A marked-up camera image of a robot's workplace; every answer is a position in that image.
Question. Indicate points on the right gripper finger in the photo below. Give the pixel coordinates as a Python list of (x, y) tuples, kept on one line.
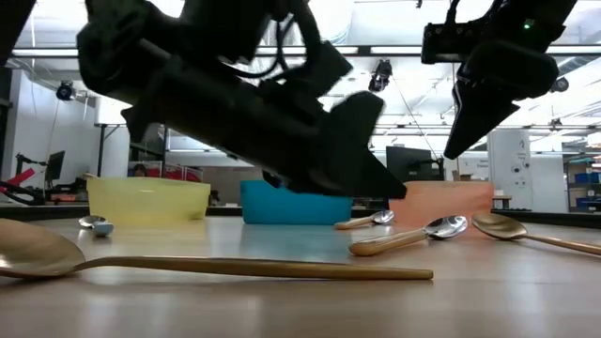
[(474, 122)]

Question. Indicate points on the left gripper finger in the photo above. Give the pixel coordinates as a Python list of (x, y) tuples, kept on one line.
[(357, 155), (300, 188)]

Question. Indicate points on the blue plastic bin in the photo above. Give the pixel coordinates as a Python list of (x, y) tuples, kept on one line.
[(282, 209)]

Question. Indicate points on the yellow plastic bin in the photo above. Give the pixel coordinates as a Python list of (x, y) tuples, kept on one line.
[(141, 202)]

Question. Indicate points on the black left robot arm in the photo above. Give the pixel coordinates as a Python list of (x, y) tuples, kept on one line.
[(131, 47)]

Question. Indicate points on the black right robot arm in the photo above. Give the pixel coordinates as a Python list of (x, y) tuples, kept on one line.
[(540, 14)]

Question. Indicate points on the black computer monitor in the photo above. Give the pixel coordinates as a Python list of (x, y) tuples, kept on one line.
[(422, 164)]

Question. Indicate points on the white pillar with signs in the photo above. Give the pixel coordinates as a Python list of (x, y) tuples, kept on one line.
[(509, 188)]

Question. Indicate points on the orange plastic bin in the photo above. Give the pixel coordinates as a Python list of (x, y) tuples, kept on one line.
[(446, 199)]

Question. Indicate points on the person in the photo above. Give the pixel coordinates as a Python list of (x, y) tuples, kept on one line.
[(139, 170)]

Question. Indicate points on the small black background monitor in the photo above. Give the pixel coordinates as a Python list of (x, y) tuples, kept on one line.
[(55, 165)]

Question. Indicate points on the red background bar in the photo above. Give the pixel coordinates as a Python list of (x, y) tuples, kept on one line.
[(21, 177)]

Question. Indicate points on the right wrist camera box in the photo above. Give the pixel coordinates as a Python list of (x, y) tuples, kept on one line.
[(446, 44)]

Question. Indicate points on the black hanging ceiling camera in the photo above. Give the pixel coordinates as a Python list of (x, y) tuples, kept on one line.
[(380, 77)]

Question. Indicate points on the black background workstation frame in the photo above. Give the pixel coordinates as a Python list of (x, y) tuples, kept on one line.
[(101, 150)]

